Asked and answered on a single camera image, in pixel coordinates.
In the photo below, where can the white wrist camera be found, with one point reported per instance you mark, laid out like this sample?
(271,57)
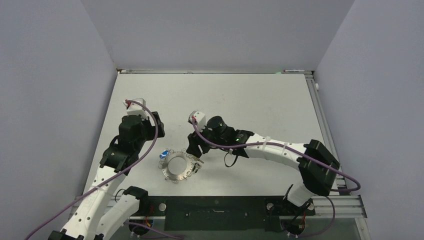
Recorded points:
(135,109)
(198,118)

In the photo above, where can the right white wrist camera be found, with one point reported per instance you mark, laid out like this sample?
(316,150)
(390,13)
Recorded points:
(198,118)

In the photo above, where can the aluminium frame rail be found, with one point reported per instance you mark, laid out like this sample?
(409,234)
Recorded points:
(347,205)

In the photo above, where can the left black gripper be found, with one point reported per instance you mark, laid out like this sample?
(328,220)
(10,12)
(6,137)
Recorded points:
(152,130)

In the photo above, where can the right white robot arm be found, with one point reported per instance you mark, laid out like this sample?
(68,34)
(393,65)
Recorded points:
(317,167)

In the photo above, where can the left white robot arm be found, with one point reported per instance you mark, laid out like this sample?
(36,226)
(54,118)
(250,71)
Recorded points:
(117,160)

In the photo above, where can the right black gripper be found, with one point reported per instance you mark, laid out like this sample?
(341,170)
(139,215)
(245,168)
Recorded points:
(194,147)

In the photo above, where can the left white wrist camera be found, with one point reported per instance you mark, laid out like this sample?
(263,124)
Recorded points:
(135,109)

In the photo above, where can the blue key tag on disc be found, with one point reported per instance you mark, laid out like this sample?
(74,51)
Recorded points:
(164,154)

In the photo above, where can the perforated metal keyring disc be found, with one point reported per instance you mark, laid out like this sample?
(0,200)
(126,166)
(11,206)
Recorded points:
(177,166)

